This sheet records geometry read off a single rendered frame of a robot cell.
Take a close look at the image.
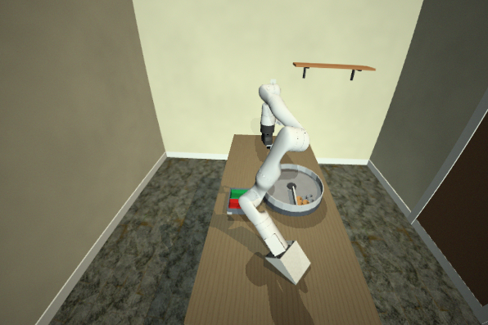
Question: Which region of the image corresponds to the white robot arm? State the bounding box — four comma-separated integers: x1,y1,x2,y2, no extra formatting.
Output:
238,84,310,256

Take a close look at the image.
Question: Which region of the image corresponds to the red and green divided tray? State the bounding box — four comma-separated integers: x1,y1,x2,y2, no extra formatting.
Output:
227,187,250,214

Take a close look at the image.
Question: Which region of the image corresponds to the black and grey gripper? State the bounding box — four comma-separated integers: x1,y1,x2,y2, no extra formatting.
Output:
260,114,283,149

